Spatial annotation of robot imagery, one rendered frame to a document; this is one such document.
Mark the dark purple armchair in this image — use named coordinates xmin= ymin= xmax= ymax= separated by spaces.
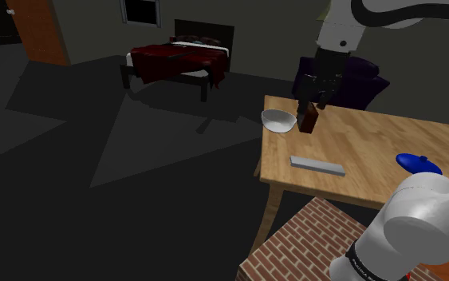
xmin=291 ymin=55 xmax=391 ymax=112

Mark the wooden table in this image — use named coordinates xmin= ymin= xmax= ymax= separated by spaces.
xmin=248 ymin=94 xmax=449 ymax=258

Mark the grey flat remote control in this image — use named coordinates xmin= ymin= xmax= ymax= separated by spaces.
xmin=289 ymin=155 xmax=347 ymax=178

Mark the dark brown box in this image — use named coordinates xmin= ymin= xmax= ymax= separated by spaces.
xmin=297 ymin=101 xmax=320 ymax=135

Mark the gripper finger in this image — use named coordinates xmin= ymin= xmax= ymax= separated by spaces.
xmin=297 ymin=73 xmax=317 ymax=115
xmin=316 ymin=89 xmax=341 ymax=111

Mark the white bowl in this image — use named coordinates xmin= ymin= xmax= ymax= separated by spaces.
xmin=261 ymin=109 xmax=298 ymax=134

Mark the brick patterned robot stand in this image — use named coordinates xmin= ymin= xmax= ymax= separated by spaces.
xmin=235 ymin=196 xmax=443 ymax=281

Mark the blue rounded lid with knob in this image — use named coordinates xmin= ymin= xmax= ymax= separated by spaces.
xmin=395 ymin=152 xmax=444 ymax=176

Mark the bed with red blanket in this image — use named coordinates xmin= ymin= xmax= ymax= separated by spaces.
xmin=119 ymin=18 xmax=235 ymax=103

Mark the window with pale frame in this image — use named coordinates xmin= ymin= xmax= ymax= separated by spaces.
xmin=119 ymin=0 xmax=163 ymax=29

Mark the orange wooden door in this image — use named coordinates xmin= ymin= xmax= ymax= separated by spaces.
xmin=5 ymin=0 xmax=72 ymax=68

